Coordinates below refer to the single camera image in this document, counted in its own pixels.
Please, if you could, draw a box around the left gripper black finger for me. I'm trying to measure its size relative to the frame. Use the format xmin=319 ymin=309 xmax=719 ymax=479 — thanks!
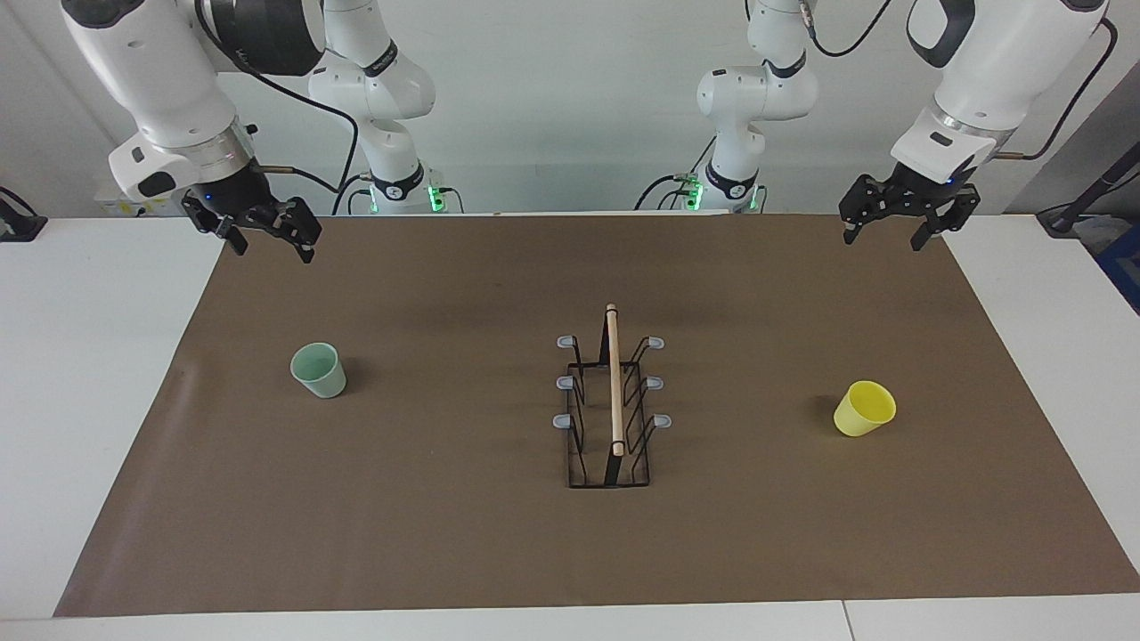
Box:
xmin=908 ymin=183 xmax=982 ymax=253
xmin=839 ymin=174 xmax=896 ymax=246

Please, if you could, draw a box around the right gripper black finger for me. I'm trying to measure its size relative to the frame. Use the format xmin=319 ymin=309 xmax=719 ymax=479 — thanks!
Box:
xmin=182 ymin=190 xmax=250 ymax=256
xmin=258 ymin=196 xmax=323 ymax=264

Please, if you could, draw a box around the light green plastic cup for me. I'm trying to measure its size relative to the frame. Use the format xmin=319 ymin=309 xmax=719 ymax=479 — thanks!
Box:
xmin=290 ymin=342 xmax=347 ymax=399

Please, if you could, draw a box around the yellow plastic cup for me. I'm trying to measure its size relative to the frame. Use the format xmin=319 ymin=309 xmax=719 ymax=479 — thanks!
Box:
xmin=833 ymin=380 xmax=898 ymax=438

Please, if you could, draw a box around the white power strip box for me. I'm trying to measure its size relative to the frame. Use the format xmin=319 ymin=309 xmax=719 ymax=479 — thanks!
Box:
xmin=95 ymin=183 xmax=199 ymax=218

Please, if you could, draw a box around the black tripod stand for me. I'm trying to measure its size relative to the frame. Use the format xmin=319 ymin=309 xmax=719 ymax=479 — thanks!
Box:
xmin=1038 ymin=141 xmax=1140 ymax=238

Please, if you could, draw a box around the grey plastic bag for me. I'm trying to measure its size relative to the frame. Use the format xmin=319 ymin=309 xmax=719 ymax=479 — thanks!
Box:
xmin=1073 ymin=214 xmax=1128 ymax=256

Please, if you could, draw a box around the blue box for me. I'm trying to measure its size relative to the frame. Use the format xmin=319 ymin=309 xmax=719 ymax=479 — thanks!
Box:
xmin=1094 ymin=223 xmax=1140 ymax=314

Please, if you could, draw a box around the black table clamp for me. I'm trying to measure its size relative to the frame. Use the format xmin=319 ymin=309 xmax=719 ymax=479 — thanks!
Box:
xmin=0 ymin=185 xmax=47 ymax=243

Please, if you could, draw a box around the brown table mat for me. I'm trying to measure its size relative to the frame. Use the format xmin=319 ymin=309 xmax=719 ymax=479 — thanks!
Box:
xmin=53 ymin=212 xmax=1140 ymax=618

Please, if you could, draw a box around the black base cable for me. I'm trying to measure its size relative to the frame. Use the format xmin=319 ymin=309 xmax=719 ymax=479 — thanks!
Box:
xmin=634 ymin=134 xmax=718 ymax=212
xmin=331 ymin=172 xmax=373 ymax=216

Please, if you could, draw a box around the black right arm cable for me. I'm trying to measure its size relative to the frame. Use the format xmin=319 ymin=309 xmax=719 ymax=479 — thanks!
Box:
xmin=194 ymin=0 xmax=362 ymax=197

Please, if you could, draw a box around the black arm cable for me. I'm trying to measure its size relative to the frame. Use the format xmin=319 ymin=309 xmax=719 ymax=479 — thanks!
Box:
xmin=194 ymin=0 xmax=362 ymax=197
xmin=799 ymin=0 xmax=1120 ymax=162

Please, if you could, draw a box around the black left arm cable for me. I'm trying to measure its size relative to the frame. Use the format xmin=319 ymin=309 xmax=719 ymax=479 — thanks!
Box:
xmin=799 ymin=0 xmax=1120 ymax=162

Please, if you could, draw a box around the black wire cup rack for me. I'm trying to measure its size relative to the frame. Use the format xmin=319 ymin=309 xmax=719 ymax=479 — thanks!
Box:
xmin=552 ymin=303 xmax=673 ymax=489

